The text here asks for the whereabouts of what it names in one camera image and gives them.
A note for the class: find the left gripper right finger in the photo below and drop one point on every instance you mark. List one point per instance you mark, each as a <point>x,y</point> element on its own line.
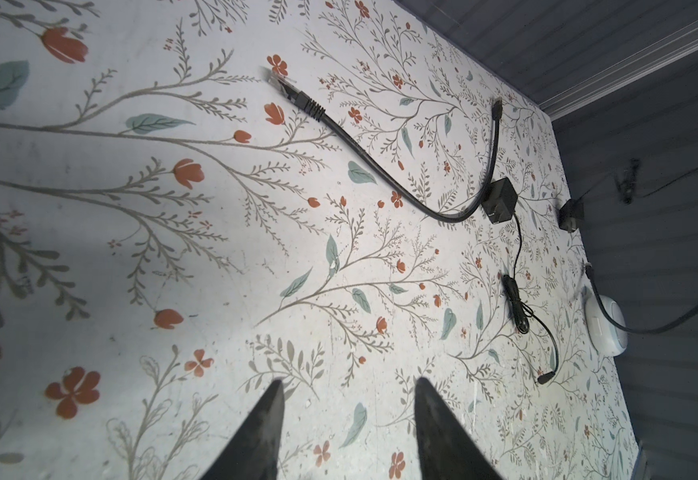
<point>446,451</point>

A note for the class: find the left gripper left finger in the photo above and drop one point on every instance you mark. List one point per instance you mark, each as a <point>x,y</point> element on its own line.
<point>252,452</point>

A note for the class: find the black power adapter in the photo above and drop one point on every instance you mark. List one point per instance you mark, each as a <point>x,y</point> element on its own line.
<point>571,216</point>
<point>500,202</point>

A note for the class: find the white round clock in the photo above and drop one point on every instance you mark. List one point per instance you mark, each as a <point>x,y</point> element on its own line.
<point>608,340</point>

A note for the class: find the floral table mat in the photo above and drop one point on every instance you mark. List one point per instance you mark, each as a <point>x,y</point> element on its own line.
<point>199,197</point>

